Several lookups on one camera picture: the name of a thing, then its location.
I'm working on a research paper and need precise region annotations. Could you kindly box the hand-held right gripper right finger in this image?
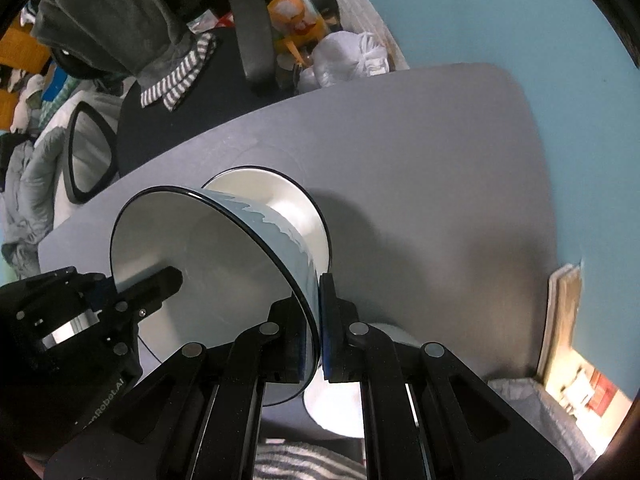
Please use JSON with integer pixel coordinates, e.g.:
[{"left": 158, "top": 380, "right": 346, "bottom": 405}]
[{"left": 319, "top": 274, "right": 571, "bottom": 480}]

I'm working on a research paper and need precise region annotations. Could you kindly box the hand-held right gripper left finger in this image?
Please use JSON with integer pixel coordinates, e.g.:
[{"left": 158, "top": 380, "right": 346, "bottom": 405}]
[{"left": 45, "top": 297, "right": 316, "bottom": 480}]

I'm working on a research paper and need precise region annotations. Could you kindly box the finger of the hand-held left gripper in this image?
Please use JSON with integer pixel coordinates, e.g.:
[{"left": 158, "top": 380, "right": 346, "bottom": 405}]
[
  {"left": 55, "top": 267, "right": 118, "bottom": 311},
  {"left": 116, "top": 266, "right": 183, "bottom": 318}
]

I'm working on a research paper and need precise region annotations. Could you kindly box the white bowl blue wave pattern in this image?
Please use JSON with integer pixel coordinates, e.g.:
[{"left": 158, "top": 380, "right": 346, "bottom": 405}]
[
  {"left": 202, "top": 165, "right": 333, "bottom": 281},
  {"left": 301, "top": 321, "right": 426, "bottom": 438},
  {"left": 110, "top": 186, "right": 323, "bottom": 407}
]

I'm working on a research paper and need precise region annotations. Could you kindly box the grey striped clothing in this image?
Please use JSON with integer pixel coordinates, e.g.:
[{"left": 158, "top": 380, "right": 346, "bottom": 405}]
[{"left": 252, "top": 440, "right": 368, "bottom": 480}]

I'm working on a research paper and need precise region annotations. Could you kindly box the grey duvet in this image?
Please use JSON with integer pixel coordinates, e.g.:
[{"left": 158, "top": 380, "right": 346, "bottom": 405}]
[{"left": 0, "top": 95, "right": 121, "bottom": 281}]

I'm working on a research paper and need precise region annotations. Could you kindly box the black office chair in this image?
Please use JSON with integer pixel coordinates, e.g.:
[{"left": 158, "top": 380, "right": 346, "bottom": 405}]
[{"left": 65, "top": 0, "right": 278, "bottom": 206}]

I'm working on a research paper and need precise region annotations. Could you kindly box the beige clothes pile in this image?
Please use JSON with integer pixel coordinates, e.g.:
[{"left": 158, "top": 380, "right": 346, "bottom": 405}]
[{"left": 10, "top": 72, "right": 46, "bottom": 133}]

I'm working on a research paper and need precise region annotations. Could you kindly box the blue flat box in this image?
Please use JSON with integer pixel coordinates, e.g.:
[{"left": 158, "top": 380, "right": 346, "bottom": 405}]
[{"left": 42, "top": 67, "right": 71, "bottom": 103}]

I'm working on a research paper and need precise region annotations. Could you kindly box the wooden board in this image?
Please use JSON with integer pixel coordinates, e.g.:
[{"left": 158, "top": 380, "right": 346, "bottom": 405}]
[{"left": 537, "top": 260, "right": 586, "bottom": 386}]

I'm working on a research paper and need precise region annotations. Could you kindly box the grey quilt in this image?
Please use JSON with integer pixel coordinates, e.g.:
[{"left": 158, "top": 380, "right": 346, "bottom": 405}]
[{"left": 487, "top": 377, "right": 601, "bottom": 478}]

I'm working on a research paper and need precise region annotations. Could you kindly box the orange wooden wardrobe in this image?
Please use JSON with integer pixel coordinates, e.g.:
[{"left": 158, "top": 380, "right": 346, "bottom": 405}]
[{"left": 0, "top": 12, "right": 53, "bottom": 133}]

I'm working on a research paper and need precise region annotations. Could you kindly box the dark grey hoodie striped hem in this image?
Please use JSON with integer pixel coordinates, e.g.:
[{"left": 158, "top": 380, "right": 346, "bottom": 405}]
[{"left": 32, "top": 0, "right": 218, "bottom": 113}]

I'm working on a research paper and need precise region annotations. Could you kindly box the orange cabinet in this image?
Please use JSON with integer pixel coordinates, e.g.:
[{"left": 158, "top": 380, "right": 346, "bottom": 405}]
[{"left": 542, "top": 340, "right": 633, "bottom": 421}]

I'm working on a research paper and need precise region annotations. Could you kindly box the white knotted bag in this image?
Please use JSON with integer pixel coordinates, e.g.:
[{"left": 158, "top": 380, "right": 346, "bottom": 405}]
[{"left": 297, "top": 30, "right": 391, "bottom": 96}]

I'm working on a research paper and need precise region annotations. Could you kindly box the orange printed bag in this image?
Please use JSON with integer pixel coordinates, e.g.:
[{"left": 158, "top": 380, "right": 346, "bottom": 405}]
[{"left": 267, "top": 0, "right": 331, "bottom": 68}]

